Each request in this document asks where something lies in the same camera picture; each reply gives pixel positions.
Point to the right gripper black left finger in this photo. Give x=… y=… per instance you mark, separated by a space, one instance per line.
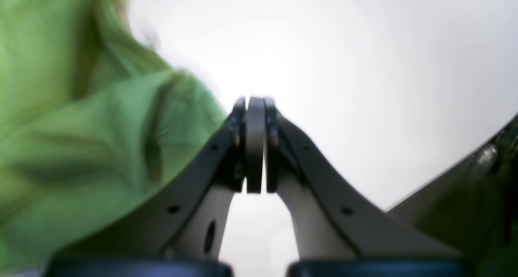
x=179 y=231

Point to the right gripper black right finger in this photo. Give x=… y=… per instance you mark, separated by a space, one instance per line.
x=338 y=232

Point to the green t-shirt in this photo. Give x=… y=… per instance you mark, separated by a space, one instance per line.
x=93 y=123

